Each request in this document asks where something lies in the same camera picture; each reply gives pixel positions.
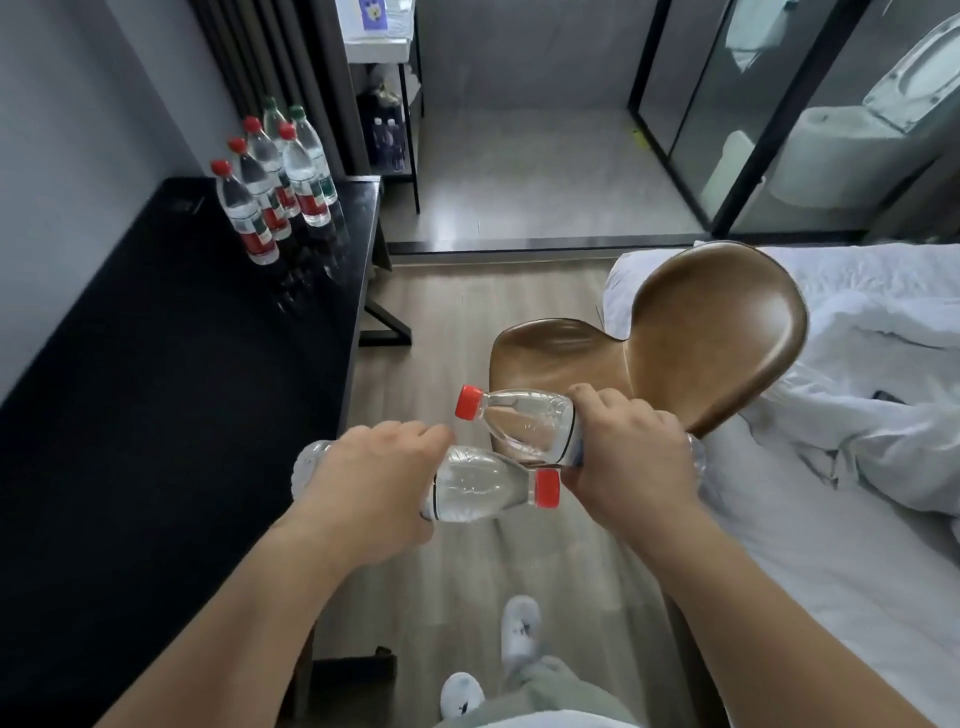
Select white duvet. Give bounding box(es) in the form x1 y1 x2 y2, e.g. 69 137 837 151
602 241 960 543

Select person's right hand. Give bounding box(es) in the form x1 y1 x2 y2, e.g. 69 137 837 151
558 382 708 555

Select red-label water bottle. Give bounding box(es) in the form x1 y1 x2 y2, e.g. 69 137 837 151
276 122 333 228
241 116 301 219
210 159 281 267
227 137 293 242

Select dark curtain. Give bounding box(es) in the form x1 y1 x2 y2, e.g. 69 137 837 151
186 0 370 180

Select green-label water bottle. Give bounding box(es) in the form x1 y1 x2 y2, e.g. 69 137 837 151
288 105 339 208
261 96 291 145

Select brown leather chair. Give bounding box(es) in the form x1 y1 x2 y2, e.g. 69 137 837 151
489 241 810 453

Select red-capped clear water bottle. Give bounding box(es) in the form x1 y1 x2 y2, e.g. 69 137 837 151
454 384 709 481
291 440 563 525

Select black-framed glass partition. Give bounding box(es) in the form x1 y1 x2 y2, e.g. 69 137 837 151
627 0 960 243

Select white hanging towel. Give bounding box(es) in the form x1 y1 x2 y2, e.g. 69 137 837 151
726 0 790 74

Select person's left forearm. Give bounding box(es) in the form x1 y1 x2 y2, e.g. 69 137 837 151
93 517 391 728

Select white toilet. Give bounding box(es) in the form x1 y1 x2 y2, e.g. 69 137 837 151
771 13 960 213

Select white slipper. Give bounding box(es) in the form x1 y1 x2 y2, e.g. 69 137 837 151
500 595 543 678
439 672 486 728

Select person's right forearm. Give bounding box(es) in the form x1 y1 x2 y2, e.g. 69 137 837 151
615 508 940 728

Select white waste bin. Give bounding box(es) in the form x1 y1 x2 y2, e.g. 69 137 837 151
699 130 757 220

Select black metal counter frame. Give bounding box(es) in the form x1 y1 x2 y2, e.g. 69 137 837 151
396 60 423 217

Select grey-green trousers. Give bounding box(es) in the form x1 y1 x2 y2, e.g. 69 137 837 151
463 654 640 728

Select white bed sheet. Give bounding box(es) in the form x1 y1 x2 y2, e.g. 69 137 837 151
701 412 960 728

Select person's left hand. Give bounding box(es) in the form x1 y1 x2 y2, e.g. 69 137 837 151
298 420 456 585

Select pack of purple bottles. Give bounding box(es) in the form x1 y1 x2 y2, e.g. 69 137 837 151
370 115 408 172

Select black desk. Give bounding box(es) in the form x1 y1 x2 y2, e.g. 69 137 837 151
0 175 414 728

